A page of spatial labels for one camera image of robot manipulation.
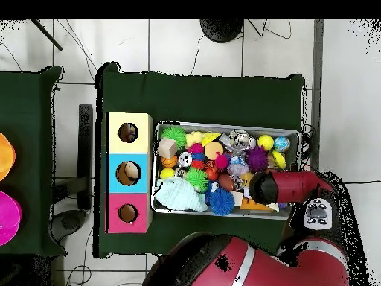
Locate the cream waffle cloth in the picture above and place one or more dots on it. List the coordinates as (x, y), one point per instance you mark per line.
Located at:
(272, 206)

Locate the plain wooden cube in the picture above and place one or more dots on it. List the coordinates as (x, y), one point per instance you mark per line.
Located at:
(167, 148)

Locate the black slanted rod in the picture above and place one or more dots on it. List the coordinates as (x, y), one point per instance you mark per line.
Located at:
(47, 35)

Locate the blue spiky toy with eyes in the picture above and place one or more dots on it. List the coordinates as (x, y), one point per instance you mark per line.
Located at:
(221, 202)

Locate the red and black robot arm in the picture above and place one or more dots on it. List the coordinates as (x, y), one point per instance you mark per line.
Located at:
(282, 268)

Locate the dark green table cloth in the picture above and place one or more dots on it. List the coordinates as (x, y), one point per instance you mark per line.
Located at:
(208, 98)
(26, 119)

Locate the wooden box with three holes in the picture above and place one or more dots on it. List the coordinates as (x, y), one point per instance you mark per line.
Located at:
(125, 146)

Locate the yellow foam ball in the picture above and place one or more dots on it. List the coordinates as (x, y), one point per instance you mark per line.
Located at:
(265, 142)

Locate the white cloth with colourful spots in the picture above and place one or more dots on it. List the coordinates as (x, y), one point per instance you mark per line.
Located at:
(128, 133)

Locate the orange plastic dish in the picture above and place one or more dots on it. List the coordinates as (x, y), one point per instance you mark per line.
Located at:
(6, 156)

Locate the green spiky rubber ball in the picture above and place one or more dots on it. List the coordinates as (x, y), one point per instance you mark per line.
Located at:
(198, 178)
(174, 135)

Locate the light blue patterned ball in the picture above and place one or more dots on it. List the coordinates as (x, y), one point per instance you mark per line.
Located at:
(282, 144)

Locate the mint green waffle cloth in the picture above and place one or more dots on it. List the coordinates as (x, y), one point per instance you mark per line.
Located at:
(181, 195)

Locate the purple spiky rubber ball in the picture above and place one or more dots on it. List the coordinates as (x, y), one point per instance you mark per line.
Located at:
(256, 159)

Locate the pink plastic bowl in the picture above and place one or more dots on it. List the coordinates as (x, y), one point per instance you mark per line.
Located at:
(9, 217)

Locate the black round stand base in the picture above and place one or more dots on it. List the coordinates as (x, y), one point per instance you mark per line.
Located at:
(221, 29)

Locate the shallow metal mesh bin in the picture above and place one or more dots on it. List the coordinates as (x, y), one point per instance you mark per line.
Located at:
(279, 132)

